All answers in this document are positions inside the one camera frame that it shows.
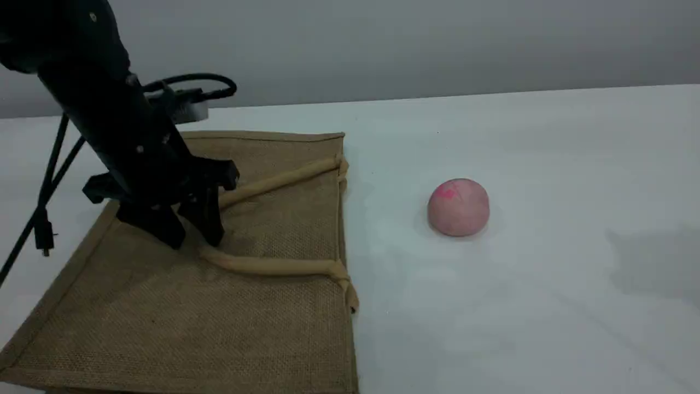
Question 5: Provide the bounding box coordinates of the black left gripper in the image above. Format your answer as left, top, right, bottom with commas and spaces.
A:
82, 157, 241, 250

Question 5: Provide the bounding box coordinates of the brown jute tote bag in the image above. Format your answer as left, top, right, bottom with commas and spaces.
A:
0, 130, 360, 394

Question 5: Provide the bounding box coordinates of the pink peach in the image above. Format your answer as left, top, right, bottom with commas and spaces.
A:
427, 178, 491, 237

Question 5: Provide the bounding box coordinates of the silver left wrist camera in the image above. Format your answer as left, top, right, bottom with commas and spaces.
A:
147, 88, 210, 124

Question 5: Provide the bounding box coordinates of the black cable with plug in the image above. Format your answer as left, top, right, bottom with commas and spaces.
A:
33, 112, 71, 258

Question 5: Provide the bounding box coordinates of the black left camera cable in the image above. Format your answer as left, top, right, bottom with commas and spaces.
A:
141, 73, 238, 102

